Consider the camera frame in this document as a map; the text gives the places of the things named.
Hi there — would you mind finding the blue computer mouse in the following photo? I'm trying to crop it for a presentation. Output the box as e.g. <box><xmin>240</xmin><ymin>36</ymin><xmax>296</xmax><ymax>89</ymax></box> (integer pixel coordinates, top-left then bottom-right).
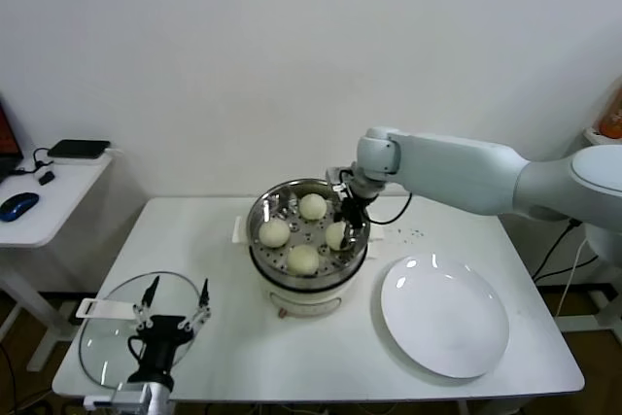
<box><xmin>0</xmin><ymin>191</ymin><xmax>43</xmax><ymax>222</ymax></box>

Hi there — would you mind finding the stainless steel steamer basket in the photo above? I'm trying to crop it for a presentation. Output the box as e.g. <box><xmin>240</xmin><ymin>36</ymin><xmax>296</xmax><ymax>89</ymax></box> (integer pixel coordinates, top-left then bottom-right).
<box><xmin>247</xmin><ymin>178</ymin><xmax>373</xmax><ymax>285</ymax></box>

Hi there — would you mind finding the black desk cable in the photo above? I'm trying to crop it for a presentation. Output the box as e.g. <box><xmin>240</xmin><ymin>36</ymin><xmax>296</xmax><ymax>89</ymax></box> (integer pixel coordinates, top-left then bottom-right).
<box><xmin>14</xmin><ymin>146</ymin><xmax>55</xmax><ymax>176</ymax></box>

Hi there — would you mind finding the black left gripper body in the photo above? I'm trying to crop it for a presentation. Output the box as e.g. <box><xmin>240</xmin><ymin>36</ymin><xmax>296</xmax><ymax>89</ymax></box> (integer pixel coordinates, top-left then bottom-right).
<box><xmin>125</xmin><ymin>316</ymin><xmax>191</xmax><ymax>384</ymax></box>

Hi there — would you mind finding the white power cable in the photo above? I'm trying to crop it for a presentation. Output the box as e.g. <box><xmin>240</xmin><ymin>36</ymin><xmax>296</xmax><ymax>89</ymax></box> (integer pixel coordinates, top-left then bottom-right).
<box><xmin>557</xmin><ymin>237</ymin><xmax>592</xmax><ymax>319</ymax></box>

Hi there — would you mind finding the white side shelf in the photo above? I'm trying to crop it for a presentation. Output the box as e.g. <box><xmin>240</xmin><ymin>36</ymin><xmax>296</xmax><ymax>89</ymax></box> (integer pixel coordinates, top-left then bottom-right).
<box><xmin>582</xmin><ymin>127</ymin><xmax>622</xmax><ymax>147</ymax></box>

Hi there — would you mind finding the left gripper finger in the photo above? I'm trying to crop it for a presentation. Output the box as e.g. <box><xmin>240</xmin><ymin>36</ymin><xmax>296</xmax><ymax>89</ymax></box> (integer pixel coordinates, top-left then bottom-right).
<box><xmin>177</xmin><ymin>278</ymin><xmax>212</xmax><ymax>333</ymax></box>
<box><xmin>133</xmin><ymin>275</ymin><xmax>160</xmax><ymax>331</ymax></box>

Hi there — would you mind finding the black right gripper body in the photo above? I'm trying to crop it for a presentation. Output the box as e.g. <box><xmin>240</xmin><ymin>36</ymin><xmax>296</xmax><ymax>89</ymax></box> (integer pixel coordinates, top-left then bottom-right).
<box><xmin>339</xmin><ymin>193</ymin><xmax>366</xmax><ymax>230</ymax></box>

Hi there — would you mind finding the orange plastic bag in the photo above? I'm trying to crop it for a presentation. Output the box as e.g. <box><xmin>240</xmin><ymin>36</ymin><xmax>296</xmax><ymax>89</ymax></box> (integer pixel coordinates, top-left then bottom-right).
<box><xmin>600</xmin><ymin>93</ymin><xmax>622</xmax><ymax>139</ymax></box>

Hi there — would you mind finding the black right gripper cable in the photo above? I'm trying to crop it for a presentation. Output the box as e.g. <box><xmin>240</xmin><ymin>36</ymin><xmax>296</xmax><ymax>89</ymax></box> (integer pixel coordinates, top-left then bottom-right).
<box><xmin>363</xmin><ymin>190</ymin><xmax>414</xmax><ymax>225</ymax></box>

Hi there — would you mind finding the white electric cooker pot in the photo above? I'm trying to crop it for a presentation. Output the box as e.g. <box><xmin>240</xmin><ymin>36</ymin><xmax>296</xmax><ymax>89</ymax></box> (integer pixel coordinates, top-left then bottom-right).
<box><xmin>234</xmin><ymin>213</ymin><xmax>388</xmax><ymax>320</ymax></box>

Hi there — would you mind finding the white side desk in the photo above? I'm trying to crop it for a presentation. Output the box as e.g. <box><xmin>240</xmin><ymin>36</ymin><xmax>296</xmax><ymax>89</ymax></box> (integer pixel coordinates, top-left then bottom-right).
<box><xmin>0</xmin><ymin>150</ymin><xmax>128</xmax><ymax>372</ymax></box>

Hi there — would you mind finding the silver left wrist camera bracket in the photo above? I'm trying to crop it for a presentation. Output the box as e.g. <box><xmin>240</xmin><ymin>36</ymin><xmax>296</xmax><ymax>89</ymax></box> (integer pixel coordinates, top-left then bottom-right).
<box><xmin>82</xmin><ymin>383</ymin><xmax>150</xmax><ymax>411</ymax></box>

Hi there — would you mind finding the white round plate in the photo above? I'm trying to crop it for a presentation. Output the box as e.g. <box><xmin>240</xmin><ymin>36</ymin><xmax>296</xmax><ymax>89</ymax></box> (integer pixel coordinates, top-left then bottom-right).
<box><xmin>380</xmin><ymin>254</ymin><xmax>511</xmax><ymax>380</ymax></box>

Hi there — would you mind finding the black power adapter cable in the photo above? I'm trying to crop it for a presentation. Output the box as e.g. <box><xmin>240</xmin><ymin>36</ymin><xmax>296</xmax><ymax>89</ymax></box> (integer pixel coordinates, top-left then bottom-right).
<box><xmin>534</xmin><ymin>218</ymin><xmax>584</xmax><ymax>285</ymax></box>

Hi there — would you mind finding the white steamed baozi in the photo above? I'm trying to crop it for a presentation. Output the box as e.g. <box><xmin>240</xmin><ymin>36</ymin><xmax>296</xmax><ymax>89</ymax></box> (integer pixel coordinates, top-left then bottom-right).
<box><xmin>259</xmin><ymin>219</ymin><xmax>292</xmax><ymax>249</ymax></box>
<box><xmin>286</xmin><ymin>244</ymin><xmax>322</xmax><ymax>276</ymax></box>
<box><xmin>324</xmin><ymin>222</ymin><xmax>349</xmax><ymax>251</ymax></box>
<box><xmin>298</xmin><ymin>193</ymin><xmax>328</xmax><ymax>221</ymax></box>

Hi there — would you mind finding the flat black device box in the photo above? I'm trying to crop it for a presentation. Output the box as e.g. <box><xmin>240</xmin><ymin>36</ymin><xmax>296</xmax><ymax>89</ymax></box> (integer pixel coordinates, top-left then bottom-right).
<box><xmin>48</xmin><ymin>139</ymin><xmax>113</xmax><ymax>159</ymax></box>

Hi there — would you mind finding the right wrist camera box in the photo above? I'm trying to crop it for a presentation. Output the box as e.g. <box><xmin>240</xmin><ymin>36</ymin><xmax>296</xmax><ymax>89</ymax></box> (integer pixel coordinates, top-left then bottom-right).
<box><xmin>324</xmin><ymin>167</ymin><xmax>354</xmax><ymax>188</ymax></box>

